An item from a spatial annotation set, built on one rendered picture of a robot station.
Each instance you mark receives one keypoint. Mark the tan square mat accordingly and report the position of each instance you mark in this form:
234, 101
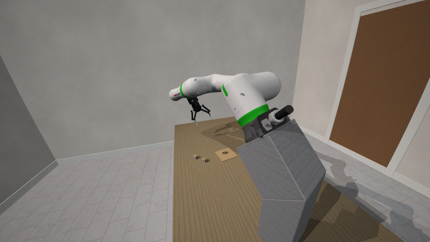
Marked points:
229, 154

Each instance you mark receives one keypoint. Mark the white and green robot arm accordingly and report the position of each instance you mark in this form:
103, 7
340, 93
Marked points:
246, 95

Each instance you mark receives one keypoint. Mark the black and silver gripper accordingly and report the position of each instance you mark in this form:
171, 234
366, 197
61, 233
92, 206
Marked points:
196, 107

